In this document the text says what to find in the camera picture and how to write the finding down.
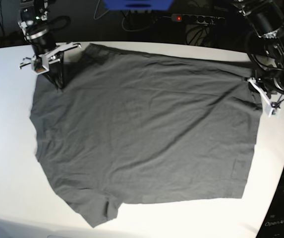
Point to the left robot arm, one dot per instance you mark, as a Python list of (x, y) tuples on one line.
[(267, 22)]

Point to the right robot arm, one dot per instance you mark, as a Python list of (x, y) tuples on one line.
[(38, 32)]

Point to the dark grey T-shirt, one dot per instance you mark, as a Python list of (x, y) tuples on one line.
[(141, 128)]

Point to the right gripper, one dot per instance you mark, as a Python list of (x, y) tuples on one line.
[(56, 71)]

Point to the black power strip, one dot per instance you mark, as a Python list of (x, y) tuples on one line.
[(198, 19)]

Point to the blue box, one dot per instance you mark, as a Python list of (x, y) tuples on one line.
[(138, 4)]

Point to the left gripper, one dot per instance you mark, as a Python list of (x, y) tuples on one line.
[(272, 77)]

